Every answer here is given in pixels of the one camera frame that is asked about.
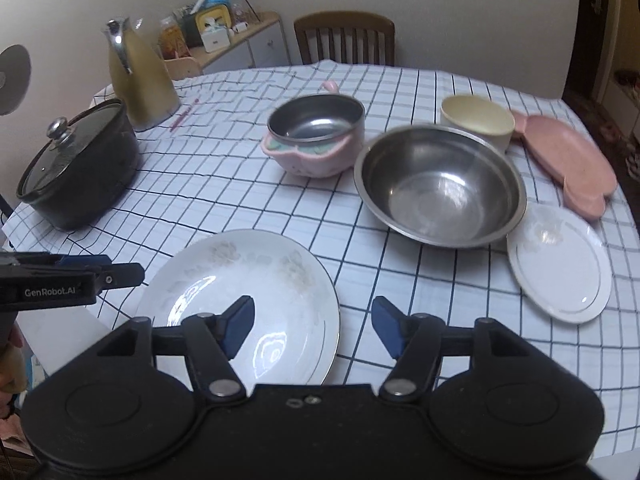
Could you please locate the large white floral plate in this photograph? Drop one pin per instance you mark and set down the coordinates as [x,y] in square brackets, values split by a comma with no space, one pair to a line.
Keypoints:
[280,285]

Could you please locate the yellow box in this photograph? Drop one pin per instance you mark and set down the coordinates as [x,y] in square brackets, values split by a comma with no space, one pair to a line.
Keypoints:
[214,15]

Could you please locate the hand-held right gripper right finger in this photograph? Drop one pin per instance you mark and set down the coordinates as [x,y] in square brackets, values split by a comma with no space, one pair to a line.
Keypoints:
[387,327]

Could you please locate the red pen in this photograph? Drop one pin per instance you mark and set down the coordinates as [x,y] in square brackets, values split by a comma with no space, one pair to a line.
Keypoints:
[182,116]

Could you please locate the white checkered tablecloth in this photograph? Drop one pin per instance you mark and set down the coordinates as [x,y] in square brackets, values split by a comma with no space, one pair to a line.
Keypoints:
[225,185]

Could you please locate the black pot with glass lid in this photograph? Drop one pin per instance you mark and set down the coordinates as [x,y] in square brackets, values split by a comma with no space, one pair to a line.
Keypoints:
[80,170]

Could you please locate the wooden chair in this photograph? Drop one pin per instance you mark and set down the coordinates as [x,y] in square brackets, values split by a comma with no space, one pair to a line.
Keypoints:
[345,37]

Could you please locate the pink plate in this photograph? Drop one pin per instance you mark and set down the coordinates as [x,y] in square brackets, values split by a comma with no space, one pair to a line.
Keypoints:
[570,160]

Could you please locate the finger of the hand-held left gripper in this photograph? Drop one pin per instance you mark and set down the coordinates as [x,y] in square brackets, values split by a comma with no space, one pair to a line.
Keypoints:
[122,275]
[85,260]

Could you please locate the gold thermos jug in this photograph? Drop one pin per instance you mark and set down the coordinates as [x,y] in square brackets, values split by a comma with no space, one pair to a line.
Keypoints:
[142,85]

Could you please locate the light wooden rack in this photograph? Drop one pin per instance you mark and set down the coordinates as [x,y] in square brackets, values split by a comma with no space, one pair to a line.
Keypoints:
[181,67]

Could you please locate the person's left hand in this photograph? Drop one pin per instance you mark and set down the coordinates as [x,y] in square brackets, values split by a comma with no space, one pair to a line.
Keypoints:
[11,367]

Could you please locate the small white floral plate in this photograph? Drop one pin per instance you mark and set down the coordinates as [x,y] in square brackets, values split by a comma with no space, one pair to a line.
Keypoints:
[557,265]

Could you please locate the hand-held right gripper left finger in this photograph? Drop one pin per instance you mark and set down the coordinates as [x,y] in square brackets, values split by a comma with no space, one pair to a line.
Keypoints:
[239,327]

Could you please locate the large stainless steel bowl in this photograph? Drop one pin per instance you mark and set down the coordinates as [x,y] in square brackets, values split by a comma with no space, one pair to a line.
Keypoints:
[440,185]

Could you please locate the wooden cabinet with grey drawers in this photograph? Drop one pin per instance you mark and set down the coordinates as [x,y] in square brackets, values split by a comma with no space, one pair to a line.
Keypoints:
[255,42]

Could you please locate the cream bowl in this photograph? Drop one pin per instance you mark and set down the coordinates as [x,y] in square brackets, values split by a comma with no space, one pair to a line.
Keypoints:
[477,117]

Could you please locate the white box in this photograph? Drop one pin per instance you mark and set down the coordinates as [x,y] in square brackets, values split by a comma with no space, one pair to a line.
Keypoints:
[216,40]

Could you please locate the small white cup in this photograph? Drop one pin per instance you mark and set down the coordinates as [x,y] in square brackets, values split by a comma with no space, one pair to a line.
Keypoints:
[240,26]

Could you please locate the grey round fan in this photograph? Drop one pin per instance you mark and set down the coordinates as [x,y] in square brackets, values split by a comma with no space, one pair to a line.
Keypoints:
[12,80]

